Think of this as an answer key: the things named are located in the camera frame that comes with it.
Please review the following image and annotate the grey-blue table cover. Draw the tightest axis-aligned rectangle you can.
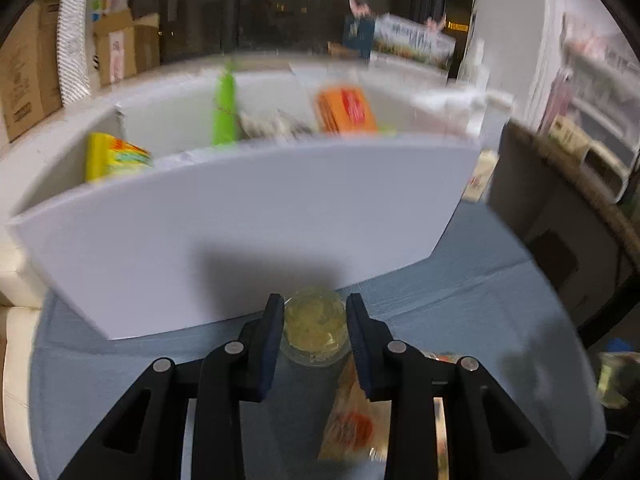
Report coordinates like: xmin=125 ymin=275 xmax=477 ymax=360
xmin=30 ymin=200 xmax=608 ymax=480

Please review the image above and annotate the white leather sofa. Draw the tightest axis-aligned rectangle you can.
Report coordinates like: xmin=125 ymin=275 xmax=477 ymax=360
xmin=0 ymin=240 xmax=46 ymax=466

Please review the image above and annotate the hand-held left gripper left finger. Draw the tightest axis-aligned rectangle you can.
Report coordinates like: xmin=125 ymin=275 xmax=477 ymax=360
xmin=57 ymin=292 xmax=286 ymax=480

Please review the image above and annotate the beige printed box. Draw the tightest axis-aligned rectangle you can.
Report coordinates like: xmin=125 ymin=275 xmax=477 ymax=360
xmin=547 ymin=115 xmax=591 ymax=161

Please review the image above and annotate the green bottle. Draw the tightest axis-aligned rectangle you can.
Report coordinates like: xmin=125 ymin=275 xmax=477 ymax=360
xmin=212 ymin=70 xmax=240 ymax=146

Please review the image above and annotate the white dotted paper bag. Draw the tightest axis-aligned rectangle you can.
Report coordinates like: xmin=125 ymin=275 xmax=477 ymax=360
xmin=57 ymin=0 xmax=131 ymax=108

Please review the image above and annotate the landscape printed box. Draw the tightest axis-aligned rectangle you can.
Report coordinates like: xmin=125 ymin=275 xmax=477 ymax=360
xmin=342 ymin=10 xmax=456 ymax=68

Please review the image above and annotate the white foam box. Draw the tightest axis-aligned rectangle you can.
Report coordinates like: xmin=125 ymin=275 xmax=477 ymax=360
xmin=5 ymin=57 xmax=516 ymax=341

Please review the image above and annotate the large brown cardboard box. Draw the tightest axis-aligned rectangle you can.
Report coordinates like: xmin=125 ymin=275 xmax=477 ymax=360
xmin=0 ymin=0 xmax=63 ymax=143

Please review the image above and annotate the dark window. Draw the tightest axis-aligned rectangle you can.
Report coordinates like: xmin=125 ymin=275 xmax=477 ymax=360
xmin=120 ymin=0 xmax=476 ymax=61

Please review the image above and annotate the yellow tissue pack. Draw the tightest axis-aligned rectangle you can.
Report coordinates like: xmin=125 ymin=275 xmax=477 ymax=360
xmin=462 ymin=150 xmax=501 ymax=203

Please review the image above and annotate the clear plastic shelf rack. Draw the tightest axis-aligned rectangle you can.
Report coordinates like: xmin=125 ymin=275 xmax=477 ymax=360
xmin=550 ymin=10 xmax=640 ymax=128

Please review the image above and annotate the small cardboard box with label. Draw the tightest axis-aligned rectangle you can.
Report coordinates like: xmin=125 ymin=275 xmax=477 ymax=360
xmin=92 ymin=7 xmax=138 ymax=86

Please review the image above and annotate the clear yellow jelly cup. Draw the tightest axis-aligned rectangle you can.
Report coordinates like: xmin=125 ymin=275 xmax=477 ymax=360
xmin=279 ymin=285 xmax=351 ymax=368

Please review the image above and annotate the pink bottle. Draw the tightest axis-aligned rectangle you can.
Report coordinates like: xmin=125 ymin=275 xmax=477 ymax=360
xmin=542 ymin=67 xmax=576 ymax=126

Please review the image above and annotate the green plastic bag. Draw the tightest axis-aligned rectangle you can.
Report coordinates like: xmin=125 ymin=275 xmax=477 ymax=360
xmin=597 ymin=352 xmax=631 ymax=408

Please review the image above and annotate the pink floral pouch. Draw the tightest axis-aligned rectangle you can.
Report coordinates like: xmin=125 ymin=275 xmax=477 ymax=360
xmin=562 ymin=15 xmax=618 ymax=63

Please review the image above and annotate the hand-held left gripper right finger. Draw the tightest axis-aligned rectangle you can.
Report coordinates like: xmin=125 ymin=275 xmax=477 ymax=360
xmin=346 ymin=292 xmax=573 ymax=480

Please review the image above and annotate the white black oval device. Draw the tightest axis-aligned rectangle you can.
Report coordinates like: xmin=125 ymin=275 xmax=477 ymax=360
xmin=582 ymin=142 xmax=628 ymax=203

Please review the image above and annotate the open cardboard box right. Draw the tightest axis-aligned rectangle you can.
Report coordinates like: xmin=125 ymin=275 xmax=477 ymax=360
xmin=487 ymin=120 xmax=640 ymax=346

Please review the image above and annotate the yellow orange snack packet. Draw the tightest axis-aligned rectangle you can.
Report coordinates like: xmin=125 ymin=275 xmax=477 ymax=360
xmin=85 ymin=132 xmax=153 ymax=183

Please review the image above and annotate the clear packet with orange print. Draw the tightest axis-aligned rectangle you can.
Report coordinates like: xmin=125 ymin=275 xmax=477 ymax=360
xmin=317 ymin=360 xmax=393 ymax=463

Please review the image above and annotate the beige snack packet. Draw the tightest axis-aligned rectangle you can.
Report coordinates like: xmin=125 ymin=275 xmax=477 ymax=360
xmin=240 ymin=110 xmax=321 ymax=138

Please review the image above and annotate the small open cardboard box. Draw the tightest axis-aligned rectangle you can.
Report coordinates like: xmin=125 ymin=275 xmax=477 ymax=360
xmin=132 ymin=12 xmax=162 ymax=68

